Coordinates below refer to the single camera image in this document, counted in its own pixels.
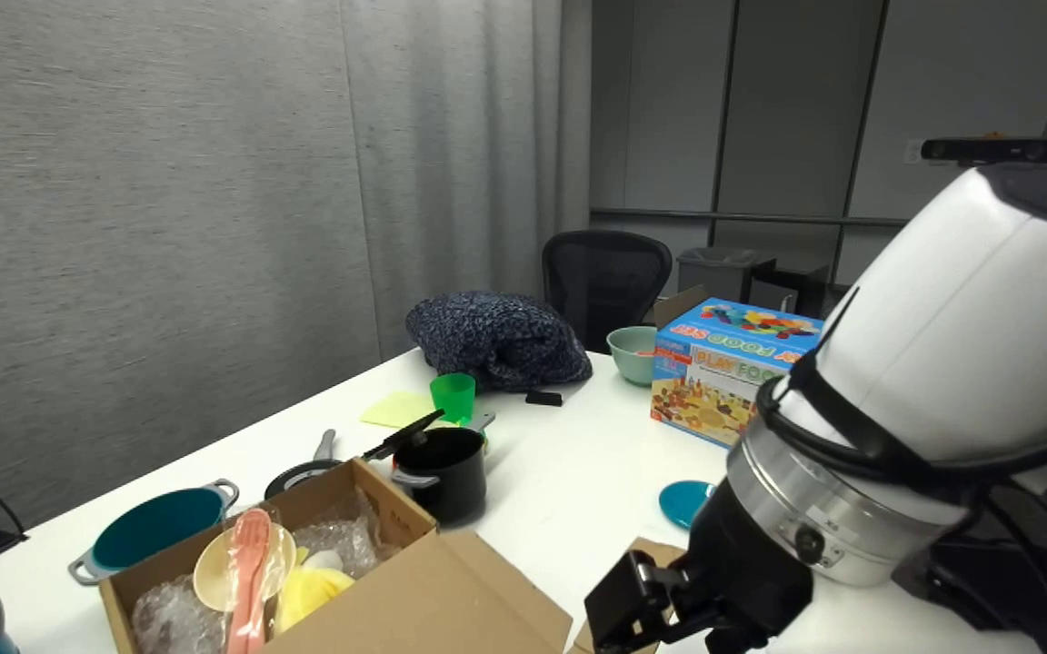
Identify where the yellow toy food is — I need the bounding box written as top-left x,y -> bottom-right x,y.
271,562 -> 355,635

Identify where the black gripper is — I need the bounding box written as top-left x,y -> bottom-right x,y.
582,478 -> 821,654

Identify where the grey waste bin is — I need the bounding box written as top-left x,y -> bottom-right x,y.
678,244 -> 777,305

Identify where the colourful toy food box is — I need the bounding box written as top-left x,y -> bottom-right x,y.
648,295 -> 828,450

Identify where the yellow green cloth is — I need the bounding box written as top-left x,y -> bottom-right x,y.
360,388 -> 439,432

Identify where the brown cardboard box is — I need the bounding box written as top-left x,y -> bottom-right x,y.
99,457 -> 690,654

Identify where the black toy pot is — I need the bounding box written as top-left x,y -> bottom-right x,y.
388,425 -> 492,529

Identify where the dark waste bin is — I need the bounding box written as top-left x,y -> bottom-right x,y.
746,265 -> 847,321

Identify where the mint green bowl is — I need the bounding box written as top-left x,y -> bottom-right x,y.
603,322 -> 662,388

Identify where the black kitchen utensil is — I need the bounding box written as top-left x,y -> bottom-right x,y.
355,408 -> 444,466

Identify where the dark blue speckled cushion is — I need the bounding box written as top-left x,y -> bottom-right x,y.
405,287 -> 595,392

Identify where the clear plastic bag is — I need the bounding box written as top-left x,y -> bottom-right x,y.
292,516 -> 381,579
126,579 -> 231,654

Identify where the teal toy pot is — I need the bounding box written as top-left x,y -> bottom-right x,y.
65,474 -> 245,589

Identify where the tan toy plate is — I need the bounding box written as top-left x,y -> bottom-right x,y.
188,520 -> 299,615

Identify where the grey bar camera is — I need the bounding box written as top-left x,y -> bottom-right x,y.
921,133 -> 1047,168

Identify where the green plastic cup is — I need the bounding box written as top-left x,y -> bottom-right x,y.
428,369 -> 479,430

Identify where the teal round plate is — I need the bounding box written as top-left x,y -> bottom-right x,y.
655,474 -> 715,535

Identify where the black office chair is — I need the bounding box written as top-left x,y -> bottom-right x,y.
538,229 -> 678,355

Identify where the pink toy utensil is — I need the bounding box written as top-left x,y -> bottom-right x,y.
225,503 -> 280,654

